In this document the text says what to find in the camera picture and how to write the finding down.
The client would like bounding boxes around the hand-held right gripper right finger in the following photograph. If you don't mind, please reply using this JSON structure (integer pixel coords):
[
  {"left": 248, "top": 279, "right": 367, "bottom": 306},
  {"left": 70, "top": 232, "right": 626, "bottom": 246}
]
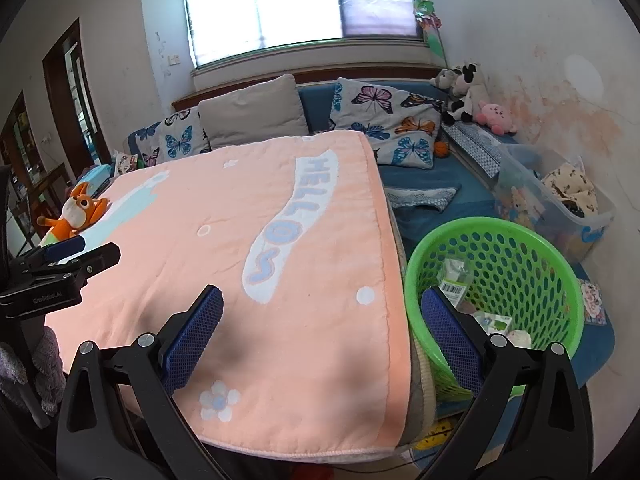
[{"left": 417, "top": 286, "right": 593, "bottom": 480}]

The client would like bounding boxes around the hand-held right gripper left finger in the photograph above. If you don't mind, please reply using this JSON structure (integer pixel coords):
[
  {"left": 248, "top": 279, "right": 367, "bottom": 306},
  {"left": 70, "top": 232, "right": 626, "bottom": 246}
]
[{"left": 55, "top": 284, "right": 231, "bottom": 480}]

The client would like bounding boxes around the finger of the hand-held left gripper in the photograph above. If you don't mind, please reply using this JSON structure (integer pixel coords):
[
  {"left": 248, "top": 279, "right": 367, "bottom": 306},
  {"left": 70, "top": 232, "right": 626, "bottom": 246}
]
[
  {"left": 40, "top": 236, "right": 86, "bottom": 263},
  {"left": 25, "top": 242, "right": 122, "bottom": 282}
]

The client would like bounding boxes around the white green paper cup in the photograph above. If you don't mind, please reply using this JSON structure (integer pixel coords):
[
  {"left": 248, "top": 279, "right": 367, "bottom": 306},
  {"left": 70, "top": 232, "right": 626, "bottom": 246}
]
[{"left": 472, "top": 311, "right": 512, "bottom": 337}]

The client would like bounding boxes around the clear plastic bottle with label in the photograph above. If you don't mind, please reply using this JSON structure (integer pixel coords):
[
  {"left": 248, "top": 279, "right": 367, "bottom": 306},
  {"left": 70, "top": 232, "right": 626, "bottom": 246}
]
[{"left": 437, "top": 257, "right": 473, "bottom": 306}]

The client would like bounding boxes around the green plastic basket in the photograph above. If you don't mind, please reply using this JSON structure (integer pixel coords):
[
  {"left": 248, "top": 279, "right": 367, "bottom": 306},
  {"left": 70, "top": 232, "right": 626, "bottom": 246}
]
[{"left": 404, "top": 217, "right": 586, "bottom": 401}]

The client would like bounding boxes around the orange fox plush toy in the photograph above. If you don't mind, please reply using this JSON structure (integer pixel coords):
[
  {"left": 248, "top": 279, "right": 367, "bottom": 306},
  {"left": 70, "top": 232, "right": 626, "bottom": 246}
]
[{"left": 36, "top": 181, "right": 111, "bottom": 241}]

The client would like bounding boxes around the wooden chair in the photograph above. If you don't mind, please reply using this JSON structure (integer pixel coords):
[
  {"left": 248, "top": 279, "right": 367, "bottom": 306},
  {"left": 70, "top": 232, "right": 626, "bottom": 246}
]
[{"left": 27, "top": 162, "right": 71, "bottom": 231}]

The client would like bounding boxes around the person's grey fuzzy clothing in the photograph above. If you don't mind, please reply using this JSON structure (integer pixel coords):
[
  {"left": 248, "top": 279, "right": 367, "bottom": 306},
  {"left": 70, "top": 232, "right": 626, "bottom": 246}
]
[{"left": 0, "top": 330, "right": 67, "bottom": 416}]

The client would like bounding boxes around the pink printed blanket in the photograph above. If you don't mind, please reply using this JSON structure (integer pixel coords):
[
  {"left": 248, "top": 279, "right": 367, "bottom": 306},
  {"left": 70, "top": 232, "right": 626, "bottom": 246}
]
[{"left": 42, "top": 130, "right": 413, "bottom": 458}]

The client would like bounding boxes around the blue tissue box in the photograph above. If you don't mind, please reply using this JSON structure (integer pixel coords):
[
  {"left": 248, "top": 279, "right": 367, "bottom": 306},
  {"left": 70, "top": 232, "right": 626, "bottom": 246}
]
[{"left": 75, "top": 164, "right": 113, "bottom": 196}]

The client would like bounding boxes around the dark wooden cabinet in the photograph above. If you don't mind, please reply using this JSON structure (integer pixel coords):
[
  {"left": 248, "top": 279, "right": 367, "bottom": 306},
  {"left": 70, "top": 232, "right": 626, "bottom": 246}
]
[{"left": 0, "top": 91, "right": 46, "bottom": 241}]

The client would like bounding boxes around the colourful printed packet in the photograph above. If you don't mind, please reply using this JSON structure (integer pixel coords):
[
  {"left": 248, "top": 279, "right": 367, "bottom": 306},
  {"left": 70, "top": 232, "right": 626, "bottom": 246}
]
[{"left": 112, "top": 152, "right": 141, "bottom": 178}]

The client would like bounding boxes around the blue white patterned cloth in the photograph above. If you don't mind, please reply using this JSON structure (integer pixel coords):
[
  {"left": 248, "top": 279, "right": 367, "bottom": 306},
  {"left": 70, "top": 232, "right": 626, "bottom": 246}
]
[{"left": 385, "top": 186, "right": 461, "bottom": 211}]

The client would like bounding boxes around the small butterfly print pillow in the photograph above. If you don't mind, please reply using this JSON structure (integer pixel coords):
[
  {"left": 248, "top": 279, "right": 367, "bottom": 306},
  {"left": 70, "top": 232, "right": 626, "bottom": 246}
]
[{"left": 131, "top": 108, "right": 212, "bottom": 168}]

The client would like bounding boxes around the clear plastic storage box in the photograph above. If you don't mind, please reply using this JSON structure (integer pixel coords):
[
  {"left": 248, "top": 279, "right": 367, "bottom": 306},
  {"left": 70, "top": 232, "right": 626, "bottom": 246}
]
[{"left": 495, "top": 142, "right": 616, "bottom": 263}]

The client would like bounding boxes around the cream dark print cloth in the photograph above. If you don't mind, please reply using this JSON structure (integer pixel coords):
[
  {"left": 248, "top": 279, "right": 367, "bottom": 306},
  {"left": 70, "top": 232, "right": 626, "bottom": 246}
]
[{"left": 542, "top": 162, "right": 598, "bottom": 216}]

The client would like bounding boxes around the grey patterned folded cloth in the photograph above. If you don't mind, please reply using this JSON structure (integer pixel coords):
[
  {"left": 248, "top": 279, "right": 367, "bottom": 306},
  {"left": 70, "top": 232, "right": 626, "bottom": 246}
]
[{"left": 440, "top": 122, "right": 506, "bottom": 178}]

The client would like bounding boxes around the grey cushion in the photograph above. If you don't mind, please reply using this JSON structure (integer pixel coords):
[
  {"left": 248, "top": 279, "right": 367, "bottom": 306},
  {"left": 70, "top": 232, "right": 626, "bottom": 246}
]
[{"left": 198, "top": 74, "right": 308, "bottom": 151}]

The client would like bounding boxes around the pink round plush toy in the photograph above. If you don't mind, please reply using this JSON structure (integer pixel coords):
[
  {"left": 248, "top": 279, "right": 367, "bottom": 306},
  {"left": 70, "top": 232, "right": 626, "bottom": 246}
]
[{"left": 474, "top": 100, "right": 518, "bottom": 136}]

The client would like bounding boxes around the large butterfly print pillow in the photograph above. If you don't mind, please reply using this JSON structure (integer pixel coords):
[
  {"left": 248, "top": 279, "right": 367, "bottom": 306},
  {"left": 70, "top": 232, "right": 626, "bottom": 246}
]
[{"left": 327, "top": 77, "right": 446, "bottom": 168}]

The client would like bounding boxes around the grey white plush toy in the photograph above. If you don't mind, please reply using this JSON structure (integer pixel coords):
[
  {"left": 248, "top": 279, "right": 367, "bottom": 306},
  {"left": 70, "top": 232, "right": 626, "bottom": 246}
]
[{"left": 432, "top": 67, "right": 463, "bottom": 93}]

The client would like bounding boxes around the large window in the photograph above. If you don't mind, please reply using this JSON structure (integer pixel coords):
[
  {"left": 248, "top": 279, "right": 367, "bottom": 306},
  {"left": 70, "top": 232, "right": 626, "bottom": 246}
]
[{"left": 181, "top": 0, "right": 423, "bottom": 68}]

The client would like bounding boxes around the colourful pinwheel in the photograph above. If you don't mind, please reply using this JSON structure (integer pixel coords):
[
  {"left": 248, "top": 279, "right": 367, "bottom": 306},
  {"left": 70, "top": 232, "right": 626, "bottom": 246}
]
[{"left": 412, "top": 0, "right": 451, "bottom": 71}]

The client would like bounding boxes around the dark wooden door frame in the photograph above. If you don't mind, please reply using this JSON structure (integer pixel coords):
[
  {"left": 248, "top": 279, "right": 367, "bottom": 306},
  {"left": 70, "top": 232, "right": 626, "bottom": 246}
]
[{"left": 42, "top": 17, "right": 108, "bottom": 171}]

